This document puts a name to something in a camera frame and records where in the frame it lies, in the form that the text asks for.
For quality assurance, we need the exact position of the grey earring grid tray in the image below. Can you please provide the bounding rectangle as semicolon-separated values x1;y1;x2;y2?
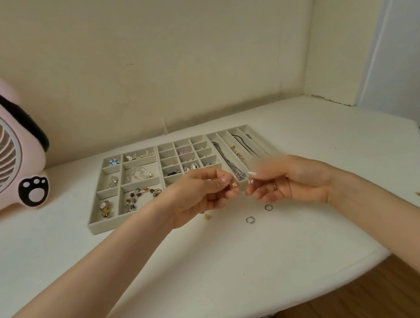
155;131;239;203

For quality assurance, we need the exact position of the gold round-faced ring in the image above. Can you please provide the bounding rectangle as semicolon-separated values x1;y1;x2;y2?
98;200;113;219

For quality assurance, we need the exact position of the white pearl bead bracelet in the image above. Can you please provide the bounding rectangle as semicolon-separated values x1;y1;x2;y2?
125;164;155;183

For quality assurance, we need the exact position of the white table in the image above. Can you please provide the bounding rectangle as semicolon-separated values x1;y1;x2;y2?
0;78;420;318

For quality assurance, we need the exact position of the grey bracelet tray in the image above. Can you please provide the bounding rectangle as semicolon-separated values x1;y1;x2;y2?
78;145;171;237

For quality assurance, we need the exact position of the person's right forearm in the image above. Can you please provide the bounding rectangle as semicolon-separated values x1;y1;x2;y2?
322;157;420;318

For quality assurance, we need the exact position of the silver chain necklace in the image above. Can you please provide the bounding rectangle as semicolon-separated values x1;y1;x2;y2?
211;138;248;185

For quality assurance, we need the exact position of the person's right hand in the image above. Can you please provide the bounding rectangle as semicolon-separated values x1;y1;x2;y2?
240;146;343;217

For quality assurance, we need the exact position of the person's left hand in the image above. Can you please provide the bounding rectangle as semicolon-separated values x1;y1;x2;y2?
160;162;245;231

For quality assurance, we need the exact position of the grey necklace tray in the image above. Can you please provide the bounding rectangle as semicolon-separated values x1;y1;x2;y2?
205;119;285;196

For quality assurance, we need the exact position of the brown cord necklace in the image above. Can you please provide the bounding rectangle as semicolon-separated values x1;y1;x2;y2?
231;129;269;161

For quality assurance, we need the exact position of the white door panel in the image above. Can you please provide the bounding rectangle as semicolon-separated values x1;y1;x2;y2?
340;0;420;139

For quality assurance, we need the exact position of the small pearl bead necklace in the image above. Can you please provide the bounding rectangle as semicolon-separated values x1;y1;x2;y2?
230;143;252;170

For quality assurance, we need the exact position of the brown stone bead bracelet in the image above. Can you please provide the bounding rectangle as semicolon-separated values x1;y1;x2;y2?
123;185;166;213

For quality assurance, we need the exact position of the person's left forearm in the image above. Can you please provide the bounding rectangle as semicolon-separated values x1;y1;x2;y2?
0;201;191;318

